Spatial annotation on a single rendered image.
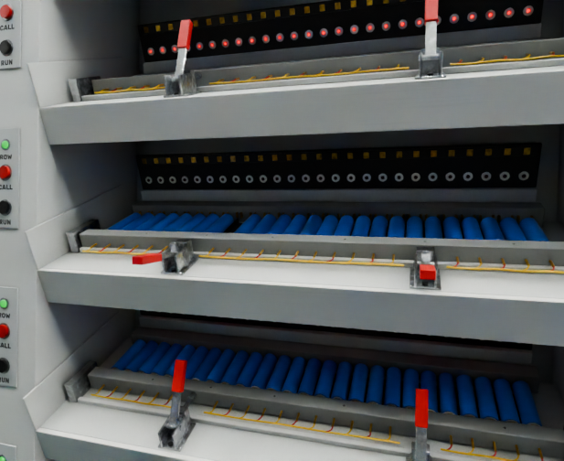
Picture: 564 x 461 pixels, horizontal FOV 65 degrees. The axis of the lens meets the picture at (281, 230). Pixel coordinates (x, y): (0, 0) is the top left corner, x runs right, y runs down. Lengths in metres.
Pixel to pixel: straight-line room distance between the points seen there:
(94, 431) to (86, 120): 0.37
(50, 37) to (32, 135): 0.13
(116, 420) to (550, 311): 0.49
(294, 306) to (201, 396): 0.19
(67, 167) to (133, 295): 0.20
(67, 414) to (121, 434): 0.09
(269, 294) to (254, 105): 0.19
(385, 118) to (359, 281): 0.16
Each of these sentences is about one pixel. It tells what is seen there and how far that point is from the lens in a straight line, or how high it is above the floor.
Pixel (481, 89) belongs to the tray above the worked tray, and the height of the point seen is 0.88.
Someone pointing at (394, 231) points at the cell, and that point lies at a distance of 0.51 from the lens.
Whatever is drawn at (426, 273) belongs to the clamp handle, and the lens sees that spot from 0.37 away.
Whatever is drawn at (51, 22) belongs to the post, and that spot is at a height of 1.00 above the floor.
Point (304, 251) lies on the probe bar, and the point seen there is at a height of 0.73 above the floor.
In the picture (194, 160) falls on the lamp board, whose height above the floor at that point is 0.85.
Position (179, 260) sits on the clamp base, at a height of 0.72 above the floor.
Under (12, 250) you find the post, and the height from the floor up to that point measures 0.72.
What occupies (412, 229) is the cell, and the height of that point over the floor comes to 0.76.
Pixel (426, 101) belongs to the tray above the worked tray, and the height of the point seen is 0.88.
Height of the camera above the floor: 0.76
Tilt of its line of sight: 1 degrees down
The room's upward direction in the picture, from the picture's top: 1 degrees clockwise
